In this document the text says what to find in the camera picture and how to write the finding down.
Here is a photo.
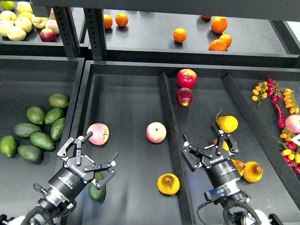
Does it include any pink apple centre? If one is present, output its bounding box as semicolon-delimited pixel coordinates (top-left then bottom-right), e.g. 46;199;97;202
146;122;166;143

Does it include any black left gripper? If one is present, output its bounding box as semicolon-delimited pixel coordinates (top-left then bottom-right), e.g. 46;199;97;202
48;131;119;200

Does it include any red chili pepper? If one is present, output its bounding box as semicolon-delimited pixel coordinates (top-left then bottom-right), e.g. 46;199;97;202
271;96;285;128

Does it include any orange cherry tomato bunch left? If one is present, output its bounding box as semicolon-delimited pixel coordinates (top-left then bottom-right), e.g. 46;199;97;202
251;81;268;108

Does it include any orange right small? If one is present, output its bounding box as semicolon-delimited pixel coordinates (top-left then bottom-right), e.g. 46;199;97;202
219;34;232;48

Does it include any light green avocado far left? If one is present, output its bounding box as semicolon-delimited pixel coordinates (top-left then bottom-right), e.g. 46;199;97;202
0;135;18;157

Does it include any dark avocado centre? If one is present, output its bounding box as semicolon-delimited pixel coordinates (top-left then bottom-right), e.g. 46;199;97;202
30;132;54;150

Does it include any yellow pear upper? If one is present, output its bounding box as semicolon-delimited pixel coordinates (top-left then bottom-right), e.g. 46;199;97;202
216;109;239;133

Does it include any dark green avocado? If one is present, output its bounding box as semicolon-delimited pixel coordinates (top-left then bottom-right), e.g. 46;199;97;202
88;182;106;203

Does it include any green avocado upper right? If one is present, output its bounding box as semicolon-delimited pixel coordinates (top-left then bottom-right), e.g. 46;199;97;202
45;108;64;125

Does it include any dark avocado left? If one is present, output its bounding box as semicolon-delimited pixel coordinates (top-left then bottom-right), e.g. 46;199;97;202
13;123;42;138

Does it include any black divided main tray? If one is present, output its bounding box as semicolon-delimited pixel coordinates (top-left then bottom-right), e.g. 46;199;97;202
62;61;300;225

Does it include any pink apple left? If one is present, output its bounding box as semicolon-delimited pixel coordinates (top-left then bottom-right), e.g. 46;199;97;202
87;123;109;145

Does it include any green avocado top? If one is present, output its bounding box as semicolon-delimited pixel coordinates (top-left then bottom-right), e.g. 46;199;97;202
49;93;69;109

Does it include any green avocado by wall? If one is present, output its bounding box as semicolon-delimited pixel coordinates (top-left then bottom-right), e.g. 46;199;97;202
51;118;66;141

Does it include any orange cherry tomato bunch right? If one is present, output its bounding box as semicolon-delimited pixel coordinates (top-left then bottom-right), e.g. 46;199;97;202
284;88;300;114

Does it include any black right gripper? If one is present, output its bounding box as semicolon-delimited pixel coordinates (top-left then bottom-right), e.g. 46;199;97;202
181;123;241;188

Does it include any orange cherry tomato bunch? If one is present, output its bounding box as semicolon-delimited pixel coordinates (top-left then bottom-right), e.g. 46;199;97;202
284;88;300;114
251;81;268;108

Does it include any mixed cherry tomato bunch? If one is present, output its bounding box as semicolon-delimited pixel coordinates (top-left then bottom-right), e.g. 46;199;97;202
272;127;300;174

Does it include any yellow pear brown top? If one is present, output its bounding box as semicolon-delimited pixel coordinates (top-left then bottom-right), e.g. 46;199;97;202
232;159;247;176

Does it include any yellow pear brown end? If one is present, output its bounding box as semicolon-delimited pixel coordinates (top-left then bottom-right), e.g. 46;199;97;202
243;161;263;183

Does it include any dark avocado bottom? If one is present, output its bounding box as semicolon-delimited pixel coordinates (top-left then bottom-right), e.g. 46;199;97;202
17;145;43;163

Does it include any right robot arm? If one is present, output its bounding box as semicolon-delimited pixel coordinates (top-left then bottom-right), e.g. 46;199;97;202
181;124;282;225

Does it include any large orange right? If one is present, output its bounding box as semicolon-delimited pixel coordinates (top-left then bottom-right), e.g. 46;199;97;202
210;16;228;34

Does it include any red cherry tomato bunch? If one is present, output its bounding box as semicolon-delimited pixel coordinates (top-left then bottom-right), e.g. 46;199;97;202
267;79;282;101

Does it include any white label card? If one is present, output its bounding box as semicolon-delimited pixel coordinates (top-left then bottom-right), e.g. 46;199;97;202
291;134;300;146

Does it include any green avocado upper left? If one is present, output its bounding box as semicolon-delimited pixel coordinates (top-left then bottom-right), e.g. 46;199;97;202
26;106;45;125

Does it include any orange front right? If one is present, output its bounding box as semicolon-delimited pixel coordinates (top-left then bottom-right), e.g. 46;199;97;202
209;39;227;52

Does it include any yellow pear middle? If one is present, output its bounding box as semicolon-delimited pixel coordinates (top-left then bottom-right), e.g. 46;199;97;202
212;139;229;152

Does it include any orange centre shelf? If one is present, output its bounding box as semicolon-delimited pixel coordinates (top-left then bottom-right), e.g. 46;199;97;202
173;28;187;43

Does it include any bright red apple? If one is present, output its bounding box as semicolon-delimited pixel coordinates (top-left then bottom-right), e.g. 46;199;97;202
177;68;197;88

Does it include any dark red apple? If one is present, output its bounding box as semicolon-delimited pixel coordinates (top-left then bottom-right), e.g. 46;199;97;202
176;87;193;107

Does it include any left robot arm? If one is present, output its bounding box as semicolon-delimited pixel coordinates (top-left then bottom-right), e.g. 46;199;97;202
0;132;118;225

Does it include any pink apple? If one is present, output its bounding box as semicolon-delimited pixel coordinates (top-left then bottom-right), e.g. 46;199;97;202
87;123;109;145
146;122;166;143

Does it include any red apple on shelf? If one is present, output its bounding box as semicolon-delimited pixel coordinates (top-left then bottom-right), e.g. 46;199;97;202
40;28;57;42

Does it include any yellow pear with stem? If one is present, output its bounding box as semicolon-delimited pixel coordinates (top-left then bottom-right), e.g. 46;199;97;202
157;173;180;195

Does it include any pink peach right edge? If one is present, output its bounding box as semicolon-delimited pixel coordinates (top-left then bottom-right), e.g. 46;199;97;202
285;114;300;134

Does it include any black perforated post right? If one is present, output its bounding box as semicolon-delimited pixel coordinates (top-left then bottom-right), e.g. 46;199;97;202
83;8;108;61

